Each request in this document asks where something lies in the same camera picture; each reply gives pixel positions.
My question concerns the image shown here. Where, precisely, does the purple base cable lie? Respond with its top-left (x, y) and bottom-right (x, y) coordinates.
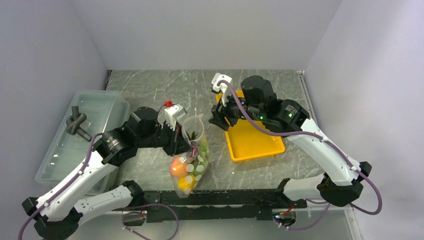
top-left (273, 198), bottom-right (332, 232)
top-left (121, 203), bottom-right (180, 240)

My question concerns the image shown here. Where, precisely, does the dark red toy sweet potato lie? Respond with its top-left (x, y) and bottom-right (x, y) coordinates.
top-left (186, 145), bottom-right (200, 159)

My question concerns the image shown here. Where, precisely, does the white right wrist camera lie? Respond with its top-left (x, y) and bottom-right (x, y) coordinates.
top-left (211, 72), bottom-right (234, 107)

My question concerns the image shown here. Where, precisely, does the green toy lettuce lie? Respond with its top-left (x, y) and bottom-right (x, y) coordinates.
top-left (192, 140), bottom-right (209, 179)

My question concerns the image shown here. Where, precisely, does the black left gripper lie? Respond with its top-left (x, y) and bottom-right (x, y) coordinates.
top-left (136, 119), bottom-right (193, 156)

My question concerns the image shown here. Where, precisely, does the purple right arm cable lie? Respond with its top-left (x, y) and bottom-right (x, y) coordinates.
top-left (216, 79), bottom-right (384, 216)

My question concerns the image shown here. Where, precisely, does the yellow plastic tray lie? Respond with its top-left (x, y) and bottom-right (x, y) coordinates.
top-left (215, 90), bottom-right (286, 163)

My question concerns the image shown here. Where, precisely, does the yellow toy pear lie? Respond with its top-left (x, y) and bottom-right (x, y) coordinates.
top-left (177, 175), bottom-right (197, 195)

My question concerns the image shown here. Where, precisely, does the clear polka-dot zip bag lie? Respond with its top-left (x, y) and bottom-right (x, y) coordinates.
top-left (169, 114), bottom-right (210, 198)

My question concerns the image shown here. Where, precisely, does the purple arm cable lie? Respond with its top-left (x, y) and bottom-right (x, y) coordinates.
top-left (17, 100), bottom-right (174, 240)
top-left (216, 79), bottom-right (384, 216)

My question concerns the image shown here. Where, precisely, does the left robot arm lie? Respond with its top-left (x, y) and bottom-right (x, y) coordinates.
top-left (22, 104), bottom-right (192, 240)

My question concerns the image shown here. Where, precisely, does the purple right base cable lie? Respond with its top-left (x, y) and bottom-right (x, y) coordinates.
top-left (273, 198), bottom-right (332, 232)

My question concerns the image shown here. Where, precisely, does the toy peach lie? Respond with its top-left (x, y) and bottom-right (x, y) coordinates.
top-left (169, 156), bottom-right (188, 178)

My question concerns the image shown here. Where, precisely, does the orange toy pineapple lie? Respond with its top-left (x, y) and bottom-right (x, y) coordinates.
top-left (185, 130), bottom-right (200, 141)

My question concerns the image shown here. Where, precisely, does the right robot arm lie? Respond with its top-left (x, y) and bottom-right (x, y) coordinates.
top-left (209, 73), bottom-right (372, 208)

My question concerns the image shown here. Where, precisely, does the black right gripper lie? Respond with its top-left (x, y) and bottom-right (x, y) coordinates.
top-left (208, 86), bottom-right (265, 131)

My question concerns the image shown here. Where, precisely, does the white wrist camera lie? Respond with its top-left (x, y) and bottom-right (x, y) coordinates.
top-left (211, 72), bottom-right (234, 107)
top-left (164, 100), bottom-right (187, 131)

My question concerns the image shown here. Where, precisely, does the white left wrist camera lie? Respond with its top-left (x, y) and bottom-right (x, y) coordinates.
top-left (164, 100), bottom-right (187, 131)

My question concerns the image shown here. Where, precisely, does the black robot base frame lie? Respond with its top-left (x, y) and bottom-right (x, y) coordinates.
top-left (109, 180), bottom-right (307, 228)

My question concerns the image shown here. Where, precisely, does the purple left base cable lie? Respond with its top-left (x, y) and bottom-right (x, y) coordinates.
top-left (121, 203), bottom-right (180, 240)

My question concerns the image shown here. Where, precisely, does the grey knotted hose piece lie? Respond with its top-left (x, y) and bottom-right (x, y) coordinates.
top-left (64, 105), bottom-right (94, 143)

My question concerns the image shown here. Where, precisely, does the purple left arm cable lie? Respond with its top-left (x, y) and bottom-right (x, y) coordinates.
top-left (17, 100), bottom-right (174, 240)

